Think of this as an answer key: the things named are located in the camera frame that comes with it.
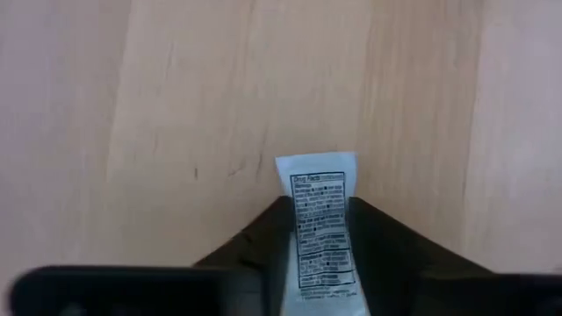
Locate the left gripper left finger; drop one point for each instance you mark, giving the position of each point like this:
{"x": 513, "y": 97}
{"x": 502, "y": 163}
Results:
{"x": 268, "y": 246}

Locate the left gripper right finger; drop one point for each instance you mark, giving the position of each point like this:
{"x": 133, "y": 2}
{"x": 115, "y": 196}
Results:
{"x": 382, "y": 263}

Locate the white text packet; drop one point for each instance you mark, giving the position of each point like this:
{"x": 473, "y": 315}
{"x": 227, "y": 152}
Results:
{"x": 322, "y": 210}

